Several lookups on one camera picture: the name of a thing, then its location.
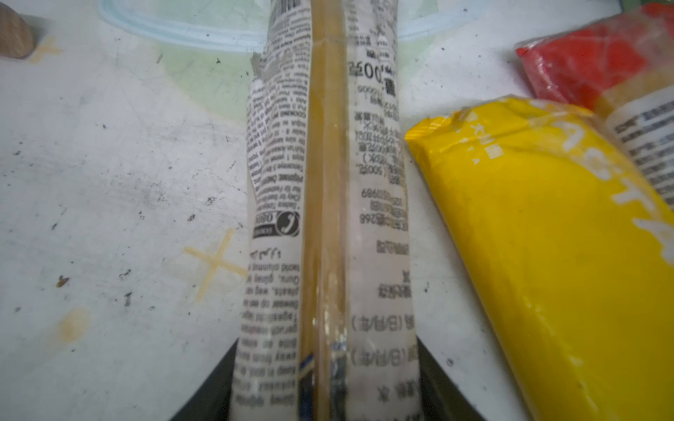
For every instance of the yellow spaghetti bag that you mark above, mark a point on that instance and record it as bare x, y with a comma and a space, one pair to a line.
569, 249

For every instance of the red spaghetti bag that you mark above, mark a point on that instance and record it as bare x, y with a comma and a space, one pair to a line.
620, 68

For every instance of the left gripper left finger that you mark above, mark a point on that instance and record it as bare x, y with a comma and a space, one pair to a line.
211, 402

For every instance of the spaghetti bag with white label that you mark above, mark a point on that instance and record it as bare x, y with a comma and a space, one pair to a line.
328, 325

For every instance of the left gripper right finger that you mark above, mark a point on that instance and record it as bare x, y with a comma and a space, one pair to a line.
441, 399

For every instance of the small wooden mallet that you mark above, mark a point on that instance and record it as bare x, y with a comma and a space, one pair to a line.
16, 36

